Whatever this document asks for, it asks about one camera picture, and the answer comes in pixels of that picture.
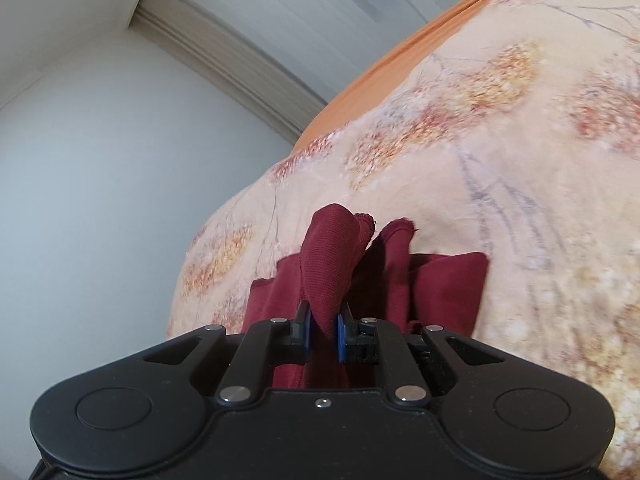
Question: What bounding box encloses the beige pleated curtain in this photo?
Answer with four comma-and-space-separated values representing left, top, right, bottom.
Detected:
129, 0, 327, 145

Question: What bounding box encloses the orange bed sheet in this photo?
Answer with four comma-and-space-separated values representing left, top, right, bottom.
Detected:
290, 0, 532, 153

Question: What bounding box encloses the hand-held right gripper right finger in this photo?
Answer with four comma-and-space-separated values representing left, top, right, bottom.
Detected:
333, 301, 506, 407

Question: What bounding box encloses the white sheer curtain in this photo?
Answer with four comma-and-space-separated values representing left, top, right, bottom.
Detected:
150, 0, 531, 103

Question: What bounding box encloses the maroon long-sleeve shirt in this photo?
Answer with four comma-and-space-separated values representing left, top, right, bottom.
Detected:
242, 203, 489, 391

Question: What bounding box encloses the beige floral blanket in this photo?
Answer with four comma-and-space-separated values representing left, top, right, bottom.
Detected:
166, 0, 640, 480

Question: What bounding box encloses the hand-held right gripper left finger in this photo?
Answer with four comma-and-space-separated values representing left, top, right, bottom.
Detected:
142, 300, 315, 407

